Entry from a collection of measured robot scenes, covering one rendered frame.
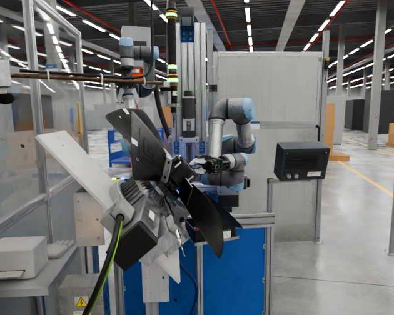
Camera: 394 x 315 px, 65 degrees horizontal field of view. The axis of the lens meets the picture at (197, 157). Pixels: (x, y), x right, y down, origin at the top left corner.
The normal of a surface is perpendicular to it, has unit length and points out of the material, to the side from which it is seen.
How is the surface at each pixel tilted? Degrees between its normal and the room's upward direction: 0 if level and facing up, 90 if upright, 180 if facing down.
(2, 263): 90
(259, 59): 90
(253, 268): 90
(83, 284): 0
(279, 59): 90
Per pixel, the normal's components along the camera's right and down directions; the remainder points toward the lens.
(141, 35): 0.29, 0.14
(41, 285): -0.01, -0.99
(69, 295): 0.08, 0.15
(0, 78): 0.64, 0.11
